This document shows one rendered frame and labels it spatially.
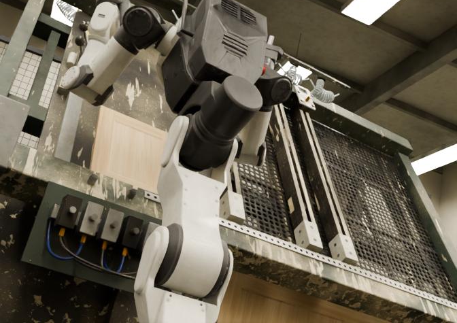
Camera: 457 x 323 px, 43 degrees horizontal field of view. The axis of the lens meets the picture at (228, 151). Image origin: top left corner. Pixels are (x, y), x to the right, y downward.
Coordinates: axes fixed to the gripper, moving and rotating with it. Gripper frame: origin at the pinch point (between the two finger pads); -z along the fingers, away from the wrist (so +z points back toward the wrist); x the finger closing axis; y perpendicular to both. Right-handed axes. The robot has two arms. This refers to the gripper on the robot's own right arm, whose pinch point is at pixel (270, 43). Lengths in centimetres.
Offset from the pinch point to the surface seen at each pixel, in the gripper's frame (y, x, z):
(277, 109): 60, -8, -13
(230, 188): 18, -2, 57
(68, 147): -9, 50, 72
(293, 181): 40, -24, 34
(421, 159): 481, -197, -300
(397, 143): 104, -78, -44
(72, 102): -1, 59, 51
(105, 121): 7, 48, 50
